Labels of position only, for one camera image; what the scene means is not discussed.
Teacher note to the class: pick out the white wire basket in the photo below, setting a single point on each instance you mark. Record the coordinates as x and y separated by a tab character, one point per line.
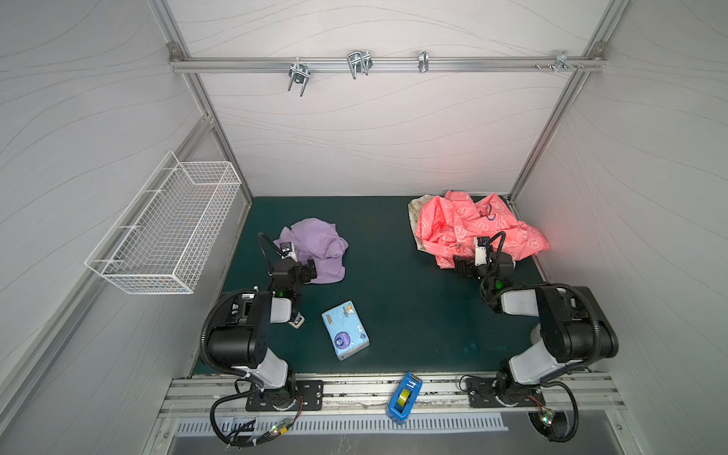
162	240

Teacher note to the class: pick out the aluminium front rail base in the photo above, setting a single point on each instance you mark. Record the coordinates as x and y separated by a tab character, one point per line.
370	394

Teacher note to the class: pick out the beige patterned cloth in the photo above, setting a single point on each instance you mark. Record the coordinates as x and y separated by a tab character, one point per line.
414	210

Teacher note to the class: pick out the metal hook bracket right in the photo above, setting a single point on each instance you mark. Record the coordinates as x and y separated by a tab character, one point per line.
561	63

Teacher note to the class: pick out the aluminium top rail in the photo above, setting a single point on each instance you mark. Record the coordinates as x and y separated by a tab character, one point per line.
380	64

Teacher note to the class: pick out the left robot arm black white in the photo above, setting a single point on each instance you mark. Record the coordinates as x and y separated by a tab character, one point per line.
234	336

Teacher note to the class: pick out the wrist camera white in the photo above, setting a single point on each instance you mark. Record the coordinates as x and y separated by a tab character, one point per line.
482	251
287	250

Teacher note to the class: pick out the purple cloth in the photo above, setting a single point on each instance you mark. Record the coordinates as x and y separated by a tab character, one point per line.
317	240

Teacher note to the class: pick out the metal U-bolt clamp left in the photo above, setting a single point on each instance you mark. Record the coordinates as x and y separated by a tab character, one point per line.
299	74

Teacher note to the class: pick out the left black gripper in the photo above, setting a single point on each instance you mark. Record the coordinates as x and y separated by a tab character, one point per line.
303	274

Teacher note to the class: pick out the pink patterned cloth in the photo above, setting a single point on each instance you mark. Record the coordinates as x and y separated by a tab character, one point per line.
449	224

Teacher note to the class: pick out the small grey white device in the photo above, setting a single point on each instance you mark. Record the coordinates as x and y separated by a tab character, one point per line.
297	321

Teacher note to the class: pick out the blue tape dispenser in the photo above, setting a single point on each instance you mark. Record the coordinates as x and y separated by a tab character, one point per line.
402	401

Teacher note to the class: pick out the metal U-bolt clamp middle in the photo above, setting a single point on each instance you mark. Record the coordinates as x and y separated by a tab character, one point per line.
359	62

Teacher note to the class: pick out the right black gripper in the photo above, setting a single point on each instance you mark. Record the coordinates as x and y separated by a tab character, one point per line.
465	267

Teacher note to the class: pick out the small metal ring bracket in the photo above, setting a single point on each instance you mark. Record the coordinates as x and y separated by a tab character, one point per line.
423	61

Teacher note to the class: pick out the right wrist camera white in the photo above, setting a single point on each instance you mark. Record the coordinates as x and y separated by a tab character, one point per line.
482	251

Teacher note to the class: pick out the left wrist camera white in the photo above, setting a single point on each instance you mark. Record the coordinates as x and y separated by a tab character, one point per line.
287	250

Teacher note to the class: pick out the metal u-bolt clamp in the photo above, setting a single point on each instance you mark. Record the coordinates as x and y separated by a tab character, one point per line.
299	74
359	62

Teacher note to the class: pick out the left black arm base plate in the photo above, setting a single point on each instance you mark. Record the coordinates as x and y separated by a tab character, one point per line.
306	395

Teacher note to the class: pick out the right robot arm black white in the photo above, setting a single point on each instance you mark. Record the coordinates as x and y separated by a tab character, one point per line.
572	331

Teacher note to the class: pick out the light blue tissue pack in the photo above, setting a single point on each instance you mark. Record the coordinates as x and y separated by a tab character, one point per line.
345	329

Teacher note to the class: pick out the white slotted cable duct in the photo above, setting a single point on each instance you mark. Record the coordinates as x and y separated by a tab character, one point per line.
320	424

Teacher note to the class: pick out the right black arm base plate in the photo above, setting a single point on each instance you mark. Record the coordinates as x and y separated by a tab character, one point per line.
499	393

